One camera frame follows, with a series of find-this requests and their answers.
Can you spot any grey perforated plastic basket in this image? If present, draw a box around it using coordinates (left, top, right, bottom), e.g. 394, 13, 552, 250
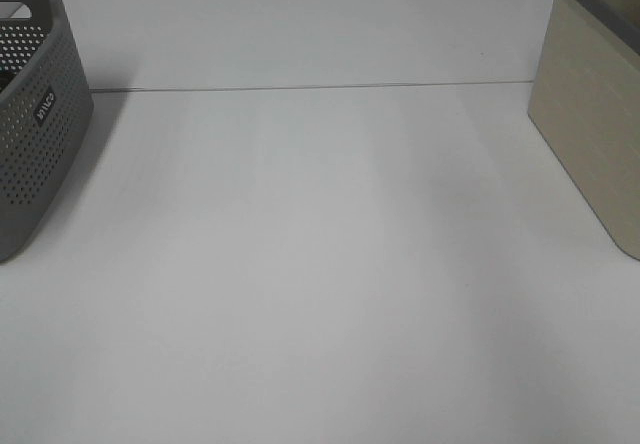
1, 0, 94, 261

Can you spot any beige basket with grey rim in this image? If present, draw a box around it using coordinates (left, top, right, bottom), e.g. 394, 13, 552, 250
528, 0, 639, 258

